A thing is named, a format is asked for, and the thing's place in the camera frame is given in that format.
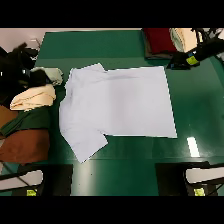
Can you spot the dark green garment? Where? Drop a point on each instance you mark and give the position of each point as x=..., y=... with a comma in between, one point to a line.
x=31, y=119

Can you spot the tan garment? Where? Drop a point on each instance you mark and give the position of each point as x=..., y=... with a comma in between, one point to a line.
x=6, y=115

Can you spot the red-brown garment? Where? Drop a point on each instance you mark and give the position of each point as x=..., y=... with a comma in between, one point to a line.
x=26, y=146

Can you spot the white T-shirt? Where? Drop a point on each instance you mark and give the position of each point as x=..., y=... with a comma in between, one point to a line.
x=126, y=103

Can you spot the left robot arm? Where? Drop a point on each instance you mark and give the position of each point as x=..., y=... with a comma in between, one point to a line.
x=13, y=66

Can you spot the cream garment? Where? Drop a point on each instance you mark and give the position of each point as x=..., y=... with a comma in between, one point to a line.
x=33, y=98
x=183, y=38

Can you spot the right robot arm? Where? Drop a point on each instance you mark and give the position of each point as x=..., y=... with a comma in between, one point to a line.
x=208, y=48

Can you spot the red garment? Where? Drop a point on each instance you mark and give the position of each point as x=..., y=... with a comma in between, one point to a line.
x=160, y=39

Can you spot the pale green garment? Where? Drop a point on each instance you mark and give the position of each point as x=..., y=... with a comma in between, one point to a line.
x=55, y=75

